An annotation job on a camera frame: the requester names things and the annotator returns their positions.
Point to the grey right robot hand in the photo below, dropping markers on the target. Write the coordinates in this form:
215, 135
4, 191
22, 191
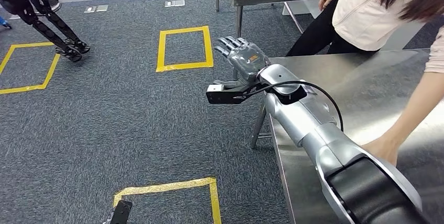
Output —
248, 59

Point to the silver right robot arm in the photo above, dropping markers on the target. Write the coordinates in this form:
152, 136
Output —
305, 118

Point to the person's forearm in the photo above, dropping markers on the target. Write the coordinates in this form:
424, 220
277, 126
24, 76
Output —
419, 104

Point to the steel workbench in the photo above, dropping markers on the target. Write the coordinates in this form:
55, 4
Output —
364, 87

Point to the person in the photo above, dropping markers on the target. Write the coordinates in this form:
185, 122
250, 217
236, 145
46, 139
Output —
364, 14

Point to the yellow floor tape square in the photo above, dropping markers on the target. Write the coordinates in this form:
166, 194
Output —
166, 187
31, 45
184, 30

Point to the metal floor outlet plate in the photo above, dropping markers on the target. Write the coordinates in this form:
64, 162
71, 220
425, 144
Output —
95, 8
174, 3

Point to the black shoe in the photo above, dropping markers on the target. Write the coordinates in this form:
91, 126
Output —
53, 4

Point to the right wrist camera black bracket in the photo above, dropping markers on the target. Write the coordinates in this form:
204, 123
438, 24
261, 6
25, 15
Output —
222, 96

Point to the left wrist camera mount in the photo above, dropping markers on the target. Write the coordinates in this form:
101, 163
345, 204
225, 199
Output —
121, 212

